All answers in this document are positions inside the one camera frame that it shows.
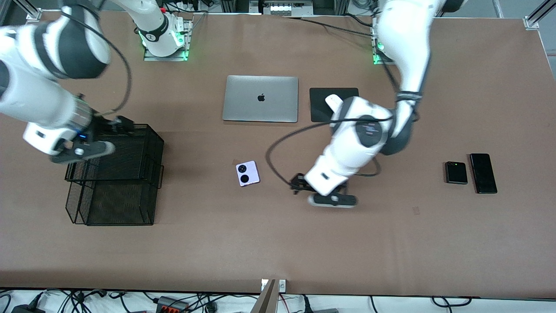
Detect lilac flip phone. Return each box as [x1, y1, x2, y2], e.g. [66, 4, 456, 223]
[235, 160, 261, 188]

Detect small black flip phone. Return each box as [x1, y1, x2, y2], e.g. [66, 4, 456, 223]
[444, 161, 469, 185]

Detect large black smartphone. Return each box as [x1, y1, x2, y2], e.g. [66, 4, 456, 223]
[469, 153, 498, 194]

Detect black mesh two-tier tray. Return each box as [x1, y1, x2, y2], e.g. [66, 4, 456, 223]
[64, 123, 165, 226]

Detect black mouse pad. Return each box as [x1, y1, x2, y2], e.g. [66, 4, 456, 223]
[309, 87, 359, 123]

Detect silver closed laptop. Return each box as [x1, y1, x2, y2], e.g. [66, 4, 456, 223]
[222, 75, 299, 123]

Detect grey profile beam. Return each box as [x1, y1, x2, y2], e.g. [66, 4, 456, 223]
[251, 278, 277, 313]

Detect white power strip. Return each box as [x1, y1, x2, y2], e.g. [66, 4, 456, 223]
[263, 2, 302, 16]

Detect black power strip orange switches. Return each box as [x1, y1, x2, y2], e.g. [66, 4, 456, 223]
[156, 296, 190, 313]

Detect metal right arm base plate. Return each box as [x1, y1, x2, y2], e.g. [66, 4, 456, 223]
[143, 20, 192, 61]

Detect aluminium corner profile bracket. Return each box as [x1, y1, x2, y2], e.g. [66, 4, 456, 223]
[523, 0, 556, 30]
[13, 0, 43, 21]

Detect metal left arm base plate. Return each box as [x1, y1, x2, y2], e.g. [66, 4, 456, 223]
[373, 41, 394, 66]

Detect long black table cable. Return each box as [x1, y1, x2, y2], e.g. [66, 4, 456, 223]
[282, 16, 378, 38]

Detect black looped floor cable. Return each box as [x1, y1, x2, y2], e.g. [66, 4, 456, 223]
[431, 296, 473, 307]

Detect short black table cable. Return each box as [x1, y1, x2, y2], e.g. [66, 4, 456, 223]
[343, 13, 377, 27]

